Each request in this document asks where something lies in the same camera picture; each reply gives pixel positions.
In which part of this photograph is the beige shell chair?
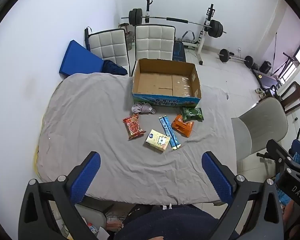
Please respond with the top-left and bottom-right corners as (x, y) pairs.
(231, 97), (289, 160)

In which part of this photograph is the purple cloth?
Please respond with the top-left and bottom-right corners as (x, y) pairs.
(131, 102), (156, 115)

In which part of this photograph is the white quilted chair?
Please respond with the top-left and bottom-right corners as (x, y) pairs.
(86, 28), (130, 74)
(130, 24), (177, 77)

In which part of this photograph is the short barbell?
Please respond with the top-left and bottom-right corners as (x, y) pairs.
(219, 49), (254, 68)

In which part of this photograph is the black tripod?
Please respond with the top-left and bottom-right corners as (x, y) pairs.
(272, 31), (298, 77)

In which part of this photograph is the long blue packet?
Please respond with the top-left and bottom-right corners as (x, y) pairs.
(158, 115), (181, 152)

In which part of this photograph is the white weight bench rack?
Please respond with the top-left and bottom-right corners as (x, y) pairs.
(144, 0), (215, 65)

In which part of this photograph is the dark wooden chair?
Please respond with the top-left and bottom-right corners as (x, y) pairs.
(277, 81), (300, 114)

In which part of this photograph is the grey chair seat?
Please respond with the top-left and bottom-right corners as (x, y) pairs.
(76, 200), (114, 233)

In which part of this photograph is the long barbell with black plates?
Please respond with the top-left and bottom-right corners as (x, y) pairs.
(121, 8), (227, 39)

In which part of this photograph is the red snack packet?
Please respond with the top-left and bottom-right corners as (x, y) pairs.
(122, 114), (143, 140)

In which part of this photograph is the cardboard box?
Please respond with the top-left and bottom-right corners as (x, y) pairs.
(131, 58), (202, 108)

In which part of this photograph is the yellow tissue pack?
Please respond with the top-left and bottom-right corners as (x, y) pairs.
(144, 129), (171, 153)

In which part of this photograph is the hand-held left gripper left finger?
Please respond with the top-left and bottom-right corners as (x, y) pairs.
(18, 151), (102, 240)

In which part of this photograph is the grey tablecloth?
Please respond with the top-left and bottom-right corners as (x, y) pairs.
(34, 72), (238, 205)

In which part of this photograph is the window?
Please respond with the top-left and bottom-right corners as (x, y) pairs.
(280, 32), (300, 85)

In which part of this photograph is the black bench pad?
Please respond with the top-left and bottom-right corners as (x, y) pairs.
(172, 41), (186, 62)

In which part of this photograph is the orange snack packet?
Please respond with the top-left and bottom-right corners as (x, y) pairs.
(171, 114), (194, 138)

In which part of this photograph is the green snack packet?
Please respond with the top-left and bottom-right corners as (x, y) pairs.
(180, 107), (204, 122)

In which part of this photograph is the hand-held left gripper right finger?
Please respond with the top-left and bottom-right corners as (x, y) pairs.
(201, 151), (284, 240)

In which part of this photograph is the white blue packet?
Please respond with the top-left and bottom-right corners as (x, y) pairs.
(86, 221), (110, 240)

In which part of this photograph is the person's dark clothing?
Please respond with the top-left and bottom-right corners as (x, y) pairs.
(115, 204), (240, 240)

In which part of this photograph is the blue foam mat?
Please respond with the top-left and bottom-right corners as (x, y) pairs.
(59, 40), (104, 77)

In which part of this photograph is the dark blue garment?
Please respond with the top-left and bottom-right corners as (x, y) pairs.
(102, 60), (128, 75)

